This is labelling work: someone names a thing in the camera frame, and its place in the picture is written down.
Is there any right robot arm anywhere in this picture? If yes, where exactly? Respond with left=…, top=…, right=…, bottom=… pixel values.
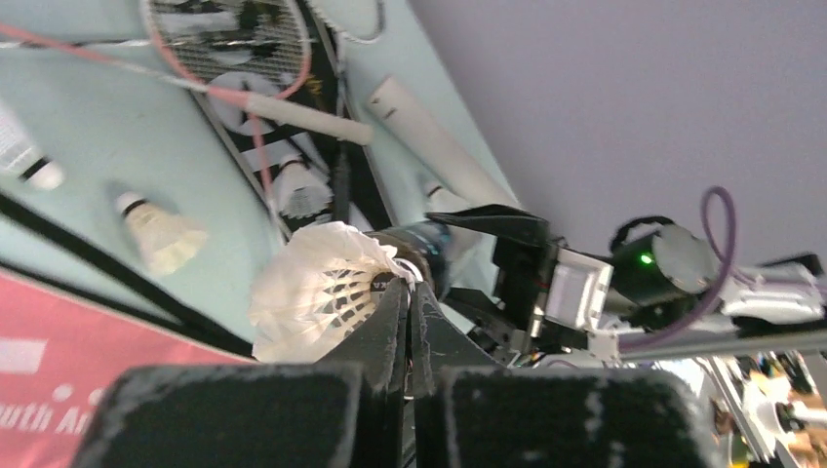
left=428, top=205, right=826, bottom=355

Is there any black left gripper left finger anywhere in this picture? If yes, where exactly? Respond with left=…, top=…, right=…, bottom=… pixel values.
left=72, top=281, right=409, bottom=467

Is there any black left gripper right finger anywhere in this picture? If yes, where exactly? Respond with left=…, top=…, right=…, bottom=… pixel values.
left=409, top=283, right=726, bottom=467

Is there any black shuttlecock tube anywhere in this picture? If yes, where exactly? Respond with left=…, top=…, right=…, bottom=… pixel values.
left=367, top=220, right=483, bottom=299

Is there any pink racket far left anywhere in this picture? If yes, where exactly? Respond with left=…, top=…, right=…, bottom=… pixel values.
left=1, top=23, right=210, bottom=94

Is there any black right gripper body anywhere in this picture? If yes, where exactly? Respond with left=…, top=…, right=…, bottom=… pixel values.
left=469, top=237, right=559, bottom=360

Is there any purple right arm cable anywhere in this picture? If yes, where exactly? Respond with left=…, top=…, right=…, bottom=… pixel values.
left=616, top=187, right=764, bottom=353

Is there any pink racket on black bag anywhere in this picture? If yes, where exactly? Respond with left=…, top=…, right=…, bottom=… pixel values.
left=139, top=0, right=375, bottom=215

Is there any white feather shuttlecock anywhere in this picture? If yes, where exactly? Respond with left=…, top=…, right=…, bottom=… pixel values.
left=115, top=191, right=209, bottom=276
left=248, top=221, right=423, bottom=364

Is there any pink racket cover bag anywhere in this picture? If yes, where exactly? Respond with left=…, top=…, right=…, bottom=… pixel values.
left=1, top=270, right=248, bottom=467

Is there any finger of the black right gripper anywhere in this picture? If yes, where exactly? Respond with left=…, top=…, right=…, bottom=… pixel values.
left=425, top=204, right=551, bottom=248
left=446, top=288, right=511, bottom=330

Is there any black racket cover bag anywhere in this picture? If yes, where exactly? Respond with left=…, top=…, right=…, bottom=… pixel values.
left=148, top=0, right=402, bottom=240

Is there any white shuttlecock tube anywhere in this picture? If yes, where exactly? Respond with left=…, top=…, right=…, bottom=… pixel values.
left=366, top=75, right=520, bottom=208

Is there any white nylon shuttlecock on bag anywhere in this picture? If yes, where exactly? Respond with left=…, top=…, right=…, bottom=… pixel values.
left=275, top=154, right=333, bottom=219

